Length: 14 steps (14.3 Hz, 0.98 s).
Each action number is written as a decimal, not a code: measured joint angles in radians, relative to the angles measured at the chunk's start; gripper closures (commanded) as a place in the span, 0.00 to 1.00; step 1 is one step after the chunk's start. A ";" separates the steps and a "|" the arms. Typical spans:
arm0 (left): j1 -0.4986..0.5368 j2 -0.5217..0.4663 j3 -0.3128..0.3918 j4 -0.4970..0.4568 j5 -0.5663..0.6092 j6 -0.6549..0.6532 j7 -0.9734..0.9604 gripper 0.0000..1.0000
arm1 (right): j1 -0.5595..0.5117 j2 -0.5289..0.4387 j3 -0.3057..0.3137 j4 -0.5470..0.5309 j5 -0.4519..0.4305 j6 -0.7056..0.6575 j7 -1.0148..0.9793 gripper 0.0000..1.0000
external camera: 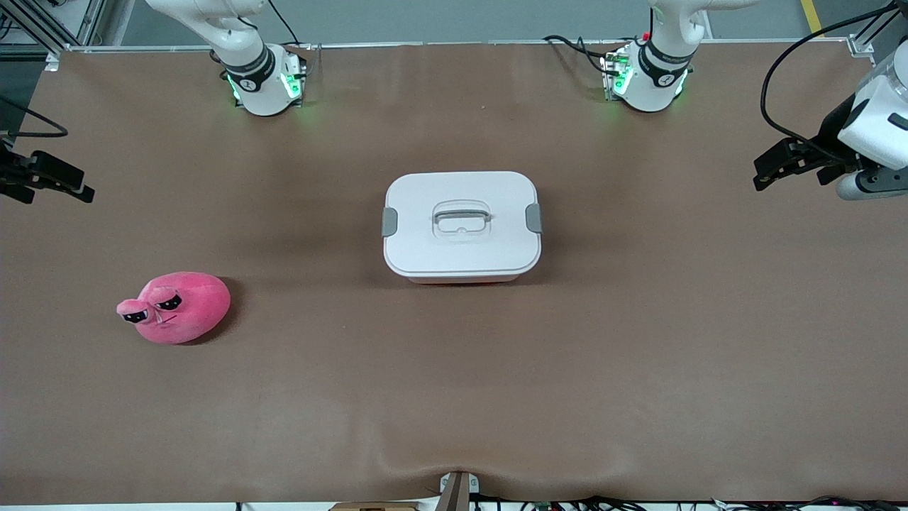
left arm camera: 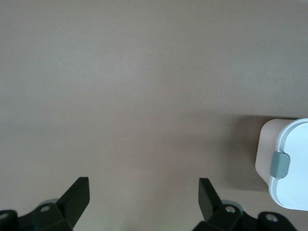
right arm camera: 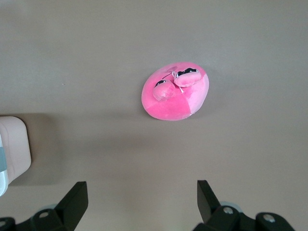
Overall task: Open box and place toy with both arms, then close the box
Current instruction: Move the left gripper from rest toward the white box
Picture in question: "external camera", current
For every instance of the aluminium frame profile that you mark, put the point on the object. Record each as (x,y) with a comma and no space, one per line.
(89,21)
(860,46)

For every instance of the brown table mat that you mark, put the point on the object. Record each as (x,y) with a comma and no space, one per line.
(454,390)

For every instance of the pink plastic storage box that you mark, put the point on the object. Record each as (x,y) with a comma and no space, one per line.
(461,280)

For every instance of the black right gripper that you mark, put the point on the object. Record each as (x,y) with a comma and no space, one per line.
(8,174)

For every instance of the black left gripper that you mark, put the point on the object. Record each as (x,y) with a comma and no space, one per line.
(829,141)

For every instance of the metal clamp bracket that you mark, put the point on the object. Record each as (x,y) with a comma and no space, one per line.
(457,486)

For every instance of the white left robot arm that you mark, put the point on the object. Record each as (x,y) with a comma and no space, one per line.
(649,78)

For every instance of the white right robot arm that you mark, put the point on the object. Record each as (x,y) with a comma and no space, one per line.
(259,85)

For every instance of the white box lid grey clips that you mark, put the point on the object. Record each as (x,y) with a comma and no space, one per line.
(425,248)

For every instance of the pink plush toy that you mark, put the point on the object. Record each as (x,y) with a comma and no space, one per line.
(184,312)

